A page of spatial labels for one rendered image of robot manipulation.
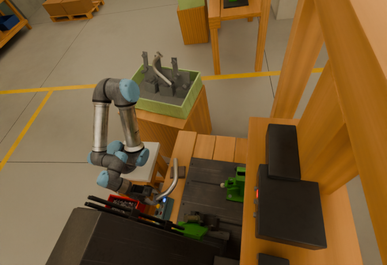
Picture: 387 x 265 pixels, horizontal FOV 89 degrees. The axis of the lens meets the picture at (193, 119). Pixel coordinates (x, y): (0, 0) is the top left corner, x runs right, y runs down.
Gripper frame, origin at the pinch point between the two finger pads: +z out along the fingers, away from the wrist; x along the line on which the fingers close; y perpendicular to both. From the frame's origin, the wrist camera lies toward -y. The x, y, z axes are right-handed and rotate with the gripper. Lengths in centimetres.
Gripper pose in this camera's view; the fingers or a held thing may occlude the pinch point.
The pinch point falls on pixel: (156, 199)
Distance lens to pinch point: 126.5
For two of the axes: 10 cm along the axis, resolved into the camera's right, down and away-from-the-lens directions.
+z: 6.9, 5.1, 5.1
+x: -2.0, 8.1, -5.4
